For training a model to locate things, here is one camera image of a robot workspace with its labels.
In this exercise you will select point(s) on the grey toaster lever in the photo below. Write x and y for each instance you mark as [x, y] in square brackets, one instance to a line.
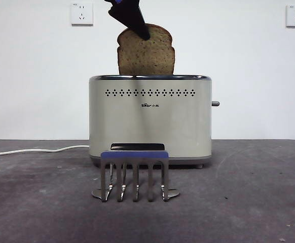
[216, 103]

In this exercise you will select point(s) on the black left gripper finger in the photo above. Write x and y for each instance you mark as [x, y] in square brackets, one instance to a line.
[132, 17]

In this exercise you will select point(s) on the steel toast rack blue top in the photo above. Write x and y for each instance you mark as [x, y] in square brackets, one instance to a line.
[134, 155]

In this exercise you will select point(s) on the cream steel two-slot toaster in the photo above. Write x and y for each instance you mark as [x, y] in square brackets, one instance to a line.
[150, 121]

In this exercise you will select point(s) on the brown bread slice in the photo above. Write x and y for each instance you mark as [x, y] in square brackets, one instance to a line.
[147, 58]

